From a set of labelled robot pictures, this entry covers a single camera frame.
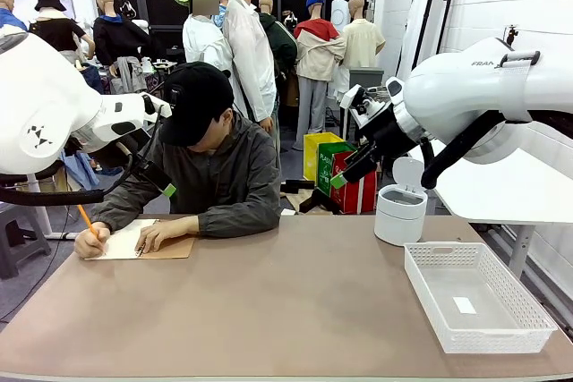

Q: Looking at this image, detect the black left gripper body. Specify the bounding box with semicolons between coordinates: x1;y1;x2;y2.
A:
116;130;156;171

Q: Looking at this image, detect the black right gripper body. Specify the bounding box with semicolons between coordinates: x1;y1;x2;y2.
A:
357;111;420;164

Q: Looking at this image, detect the spiral notebook with brown cover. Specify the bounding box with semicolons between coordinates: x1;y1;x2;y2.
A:
84;218;197;261

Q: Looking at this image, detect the orange pencil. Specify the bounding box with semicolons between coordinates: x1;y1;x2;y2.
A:
76;204;107;253

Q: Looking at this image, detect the person's right forearm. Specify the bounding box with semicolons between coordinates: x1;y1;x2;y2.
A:
91;187;147;229

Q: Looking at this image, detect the person's left forearm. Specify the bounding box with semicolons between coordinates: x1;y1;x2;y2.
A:
196;196;282;240

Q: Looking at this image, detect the person's left hand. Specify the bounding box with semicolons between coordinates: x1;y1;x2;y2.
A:
136;215;201;253

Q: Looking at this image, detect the person's right hand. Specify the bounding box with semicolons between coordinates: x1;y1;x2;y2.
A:
73;220;112;260

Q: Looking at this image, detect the red recycling bag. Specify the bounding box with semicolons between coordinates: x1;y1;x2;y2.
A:
329;151;381;216

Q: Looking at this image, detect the green recycling bag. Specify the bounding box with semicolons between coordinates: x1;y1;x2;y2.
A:
316;140;359;198

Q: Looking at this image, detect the yellow recycling bag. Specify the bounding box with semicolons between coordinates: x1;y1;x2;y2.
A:
303;132;345;183

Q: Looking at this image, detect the black stand base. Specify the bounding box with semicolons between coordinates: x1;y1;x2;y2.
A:
280;178;342;216

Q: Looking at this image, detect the blue cloth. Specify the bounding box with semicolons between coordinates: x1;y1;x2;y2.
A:
62;151;100;191

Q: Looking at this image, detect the white lidded trash can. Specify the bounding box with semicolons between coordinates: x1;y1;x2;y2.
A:
373;157;429;248

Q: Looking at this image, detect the grey cabinet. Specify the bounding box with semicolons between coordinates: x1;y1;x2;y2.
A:
347;67;385;93

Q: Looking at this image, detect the person's grey jacket torso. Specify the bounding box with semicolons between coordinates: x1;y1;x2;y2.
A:
91;111;283;240

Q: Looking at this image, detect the black baseball cap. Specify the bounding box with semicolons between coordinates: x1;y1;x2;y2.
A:
158;61;235;147

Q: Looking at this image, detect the mannequin in cream shirt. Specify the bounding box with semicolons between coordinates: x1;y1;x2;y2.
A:
342;0;386;97

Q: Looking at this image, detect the mannequin in black sweater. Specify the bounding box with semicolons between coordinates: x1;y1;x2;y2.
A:
92;0;153;95

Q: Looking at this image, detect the mannequin in red beige jacket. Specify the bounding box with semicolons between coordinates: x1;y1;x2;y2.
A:
293;0;346;151

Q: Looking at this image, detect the white desk leg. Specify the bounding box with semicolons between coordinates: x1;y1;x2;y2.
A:
26;174;86;241

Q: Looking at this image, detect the mannequin in white blouse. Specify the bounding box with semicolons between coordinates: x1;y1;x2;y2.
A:
172;0;235;83

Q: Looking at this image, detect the white oval torso form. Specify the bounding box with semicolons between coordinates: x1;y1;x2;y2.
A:
330;0;351;34

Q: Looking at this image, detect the large white table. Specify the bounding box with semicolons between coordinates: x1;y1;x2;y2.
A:
409;122;573;280

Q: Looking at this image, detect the mannequin in black top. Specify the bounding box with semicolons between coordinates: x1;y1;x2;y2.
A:
27;0;96;65

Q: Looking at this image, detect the mannequin in dark green jacket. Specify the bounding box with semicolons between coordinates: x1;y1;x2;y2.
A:
258;0;299;88

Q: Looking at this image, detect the tall mannequin in white shirt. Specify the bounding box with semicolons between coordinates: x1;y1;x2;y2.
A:
222;0;278;131

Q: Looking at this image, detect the grey plastic stool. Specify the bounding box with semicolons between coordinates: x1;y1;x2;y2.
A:
0;202;53;280

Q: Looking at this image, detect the white label in basket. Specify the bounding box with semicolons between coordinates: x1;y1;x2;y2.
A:
451;295;477;315

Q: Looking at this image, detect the mannequin in blue shirt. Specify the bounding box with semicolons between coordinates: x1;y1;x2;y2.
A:
0;0;28;32

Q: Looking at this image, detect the white perforated plastic basket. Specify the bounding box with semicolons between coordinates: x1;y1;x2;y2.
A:
403;242;559;355

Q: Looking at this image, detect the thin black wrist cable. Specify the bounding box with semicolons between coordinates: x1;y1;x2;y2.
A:
141;104;163;168

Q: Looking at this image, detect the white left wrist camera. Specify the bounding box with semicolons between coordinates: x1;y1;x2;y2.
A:
141;92;174;119

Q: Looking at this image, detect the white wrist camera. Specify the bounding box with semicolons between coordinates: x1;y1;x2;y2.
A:
338;84;390;131
141;92;174;119

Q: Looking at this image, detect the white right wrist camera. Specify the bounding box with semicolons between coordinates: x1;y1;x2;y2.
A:
338;84;390;131

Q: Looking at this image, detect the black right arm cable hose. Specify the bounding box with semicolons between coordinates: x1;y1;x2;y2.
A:
420;108;573;191

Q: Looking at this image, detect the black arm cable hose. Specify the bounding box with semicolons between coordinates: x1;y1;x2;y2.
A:
0;142;135;207
420;108;573;191

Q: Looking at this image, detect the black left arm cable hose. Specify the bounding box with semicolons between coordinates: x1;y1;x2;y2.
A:
0;142;135;207

